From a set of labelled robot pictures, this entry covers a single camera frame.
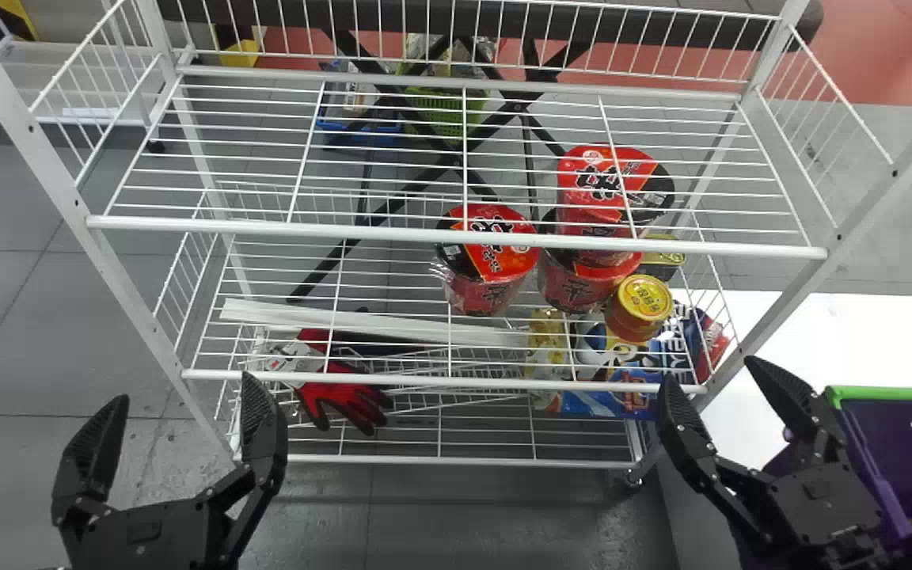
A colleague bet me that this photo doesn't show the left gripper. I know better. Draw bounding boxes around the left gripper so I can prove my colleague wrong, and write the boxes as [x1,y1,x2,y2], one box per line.
[50,371,290,570]

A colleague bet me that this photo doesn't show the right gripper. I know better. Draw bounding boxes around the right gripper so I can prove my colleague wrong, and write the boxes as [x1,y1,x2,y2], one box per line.
[655,354,910,570]

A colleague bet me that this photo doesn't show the blue snack packet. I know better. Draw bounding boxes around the blue snack packet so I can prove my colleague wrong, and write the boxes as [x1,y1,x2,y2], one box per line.
[557,304,732,421]

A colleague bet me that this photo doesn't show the yellow can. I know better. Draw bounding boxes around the yellow can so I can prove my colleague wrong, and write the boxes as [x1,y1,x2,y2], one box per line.
[604,273,674,344]

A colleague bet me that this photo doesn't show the red gloves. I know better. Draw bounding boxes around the red gloves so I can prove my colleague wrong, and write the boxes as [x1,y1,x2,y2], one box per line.
[261,328,394,437]

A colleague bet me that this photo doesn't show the dark gold can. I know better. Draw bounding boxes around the dark gold can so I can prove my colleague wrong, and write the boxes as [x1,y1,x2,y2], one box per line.
[636,231,687,283]

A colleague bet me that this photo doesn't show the yellow snack packet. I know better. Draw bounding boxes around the yellow snack packet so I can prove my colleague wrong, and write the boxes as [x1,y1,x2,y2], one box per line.
[525,308,569,413]

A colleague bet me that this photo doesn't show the red noodle cup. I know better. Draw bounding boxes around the red noodle cup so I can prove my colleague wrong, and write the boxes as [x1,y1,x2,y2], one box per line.
[536,209,644,316]
[432,203,541,318]
[556,143,676,231]

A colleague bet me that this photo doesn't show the blue basket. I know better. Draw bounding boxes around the blue basket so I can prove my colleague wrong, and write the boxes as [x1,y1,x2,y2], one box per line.
[314,59,406,149]

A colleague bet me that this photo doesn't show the green basket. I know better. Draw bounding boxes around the green basket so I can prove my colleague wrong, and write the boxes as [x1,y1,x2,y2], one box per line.
[399,62,493,145]

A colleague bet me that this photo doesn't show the white wire rack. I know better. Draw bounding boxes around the white wire rack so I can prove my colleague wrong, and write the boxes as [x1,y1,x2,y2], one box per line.
[0,0,912,488]

